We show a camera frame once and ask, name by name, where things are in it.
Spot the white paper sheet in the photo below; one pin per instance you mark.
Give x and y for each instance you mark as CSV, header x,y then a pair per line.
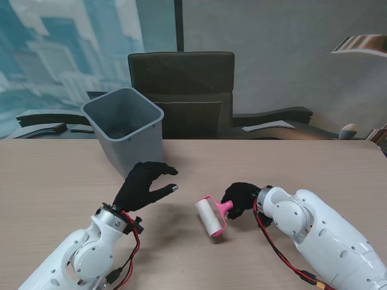
x,y
269,125

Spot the black window frame post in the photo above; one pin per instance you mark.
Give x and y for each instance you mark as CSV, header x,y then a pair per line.
x,y
179,24

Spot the copper striped shelf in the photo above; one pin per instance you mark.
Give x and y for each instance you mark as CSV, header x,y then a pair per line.
x,y
359,43

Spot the small black box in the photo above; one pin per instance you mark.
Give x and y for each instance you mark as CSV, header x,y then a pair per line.
x,y
60,128

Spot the grey flat card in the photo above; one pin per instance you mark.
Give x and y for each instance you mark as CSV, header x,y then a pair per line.
x,y
81,130

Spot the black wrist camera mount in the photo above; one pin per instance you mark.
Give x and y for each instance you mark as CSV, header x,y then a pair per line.
x,y
134,225
264,220

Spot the beige round knob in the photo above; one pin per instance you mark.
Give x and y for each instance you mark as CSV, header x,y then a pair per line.
x,y
349,130

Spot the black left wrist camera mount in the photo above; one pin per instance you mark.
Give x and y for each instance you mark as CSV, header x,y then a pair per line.
x,y
134,225

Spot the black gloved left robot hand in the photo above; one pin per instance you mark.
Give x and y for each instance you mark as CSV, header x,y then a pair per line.
x,y
136,190

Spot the black office chair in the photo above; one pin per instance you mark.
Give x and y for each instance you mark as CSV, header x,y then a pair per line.
x,y
181,78

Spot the copper striped corner piece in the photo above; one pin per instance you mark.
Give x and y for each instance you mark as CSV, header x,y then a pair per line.
x,y
378,135

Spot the dark curved armrest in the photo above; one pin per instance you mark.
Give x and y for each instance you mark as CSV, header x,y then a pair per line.
x,y
287,113
45,116

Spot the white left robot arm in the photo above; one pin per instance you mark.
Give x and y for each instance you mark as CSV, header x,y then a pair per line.
x,y
90,256

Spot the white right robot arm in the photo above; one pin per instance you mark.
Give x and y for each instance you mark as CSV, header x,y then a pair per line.
x,y
326,229

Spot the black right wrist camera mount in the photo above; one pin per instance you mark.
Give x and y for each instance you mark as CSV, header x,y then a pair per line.
x,y
264,220

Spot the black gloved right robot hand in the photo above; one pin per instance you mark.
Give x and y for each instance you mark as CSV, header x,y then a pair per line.
x,y
242,196

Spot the grey plastic waste bin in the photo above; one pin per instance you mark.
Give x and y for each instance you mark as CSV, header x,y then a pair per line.
x,y
136,151

